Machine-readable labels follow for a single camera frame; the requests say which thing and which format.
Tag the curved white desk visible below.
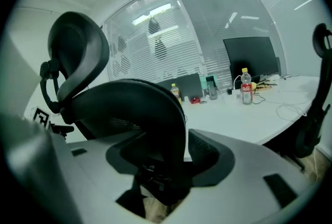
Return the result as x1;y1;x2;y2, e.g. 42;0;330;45
180;75;322;146

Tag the black rectangular panel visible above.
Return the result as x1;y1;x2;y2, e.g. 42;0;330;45
156;73;204;102

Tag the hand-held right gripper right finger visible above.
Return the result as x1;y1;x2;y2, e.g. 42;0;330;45
160;128;322;224

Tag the small plastic drink bottle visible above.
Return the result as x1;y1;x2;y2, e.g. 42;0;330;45
170;83;183;105

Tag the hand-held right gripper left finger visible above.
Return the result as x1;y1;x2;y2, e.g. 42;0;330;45
59;130;157;224

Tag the white coiled cable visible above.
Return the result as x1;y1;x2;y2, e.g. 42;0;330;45
275;102;309;122

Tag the black mesh office chair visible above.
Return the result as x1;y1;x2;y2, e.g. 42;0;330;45
295;22;332;165
38;11;193;207

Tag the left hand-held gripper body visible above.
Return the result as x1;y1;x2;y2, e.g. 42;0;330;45
5;33;52;131

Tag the red label plastic bottle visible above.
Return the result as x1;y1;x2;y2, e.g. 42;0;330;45
240;67;254;106

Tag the striped frosted glass partition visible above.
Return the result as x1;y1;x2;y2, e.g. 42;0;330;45
103;0;322;86

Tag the large black desk monitor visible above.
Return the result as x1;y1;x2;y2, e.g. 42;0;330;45
222;36;282;83

